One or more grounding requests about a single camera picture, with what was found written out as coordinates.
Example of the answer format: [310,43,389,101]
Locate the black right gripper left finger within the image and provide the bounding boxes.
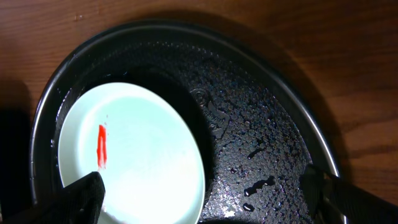
[2,172,105,224]

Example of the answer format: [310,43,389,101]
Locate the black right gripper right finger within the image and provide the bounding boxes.
[299,164,397,224]

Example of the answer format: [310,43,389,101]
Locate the light green plate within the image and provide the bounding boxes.
[58,83,205,223]

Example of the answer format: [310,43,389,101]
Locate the round black tray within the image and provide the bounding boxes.
[29,20,340,223]

